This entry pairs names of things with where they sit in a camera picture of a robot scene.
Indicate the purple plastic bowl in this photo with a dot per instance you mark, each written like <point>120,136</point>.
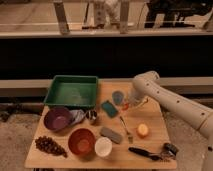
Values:
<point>57,118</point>

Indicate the teal green sponge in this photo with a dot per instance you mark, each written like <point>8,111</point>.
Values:
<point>109,108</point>

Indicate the orange plastic bowl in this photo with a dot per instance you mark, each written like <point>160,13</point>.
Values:
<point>81,142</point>

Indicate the bunch of dark grapes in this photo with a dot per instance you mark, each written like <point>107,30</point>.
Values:
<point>50,146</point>

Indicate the small dark toy object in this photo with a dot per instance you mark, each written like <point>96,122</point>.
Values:
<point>169,150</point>

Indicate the black handled brush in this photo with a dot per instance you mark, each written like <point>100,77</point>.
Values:
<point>144,153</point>

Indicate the wooden table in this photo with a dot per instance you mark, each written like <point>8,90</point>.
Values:
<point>120,158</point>

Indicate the small metal cup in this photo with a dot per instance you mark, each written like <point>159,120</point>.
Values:
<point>91,115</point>

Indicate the crumpled grey cloth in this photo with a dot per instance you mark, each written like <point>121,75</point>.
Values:
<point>78,116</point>

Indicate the blue grey plastic cup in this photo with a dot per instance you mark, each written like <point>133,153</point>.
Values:
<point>117,97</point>

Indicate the metal fork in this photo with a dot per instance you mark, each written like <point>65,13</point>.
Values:
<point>129,135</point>

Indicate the grey sponge block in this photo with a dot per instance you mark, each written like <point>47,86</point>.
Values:
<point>112,135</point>

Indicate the green plastic tray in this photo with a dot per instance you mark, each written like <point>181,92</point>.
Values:
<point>72,91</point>

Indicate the white plastic cup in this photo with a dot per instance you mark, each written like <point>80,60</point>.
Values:
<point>103,147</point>

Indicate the yellow orange fruit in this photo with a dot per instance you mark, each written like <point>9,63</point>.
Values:
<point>142,130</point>

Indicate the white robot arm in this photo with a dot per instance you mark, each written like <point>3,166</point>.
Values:
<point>198,116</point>

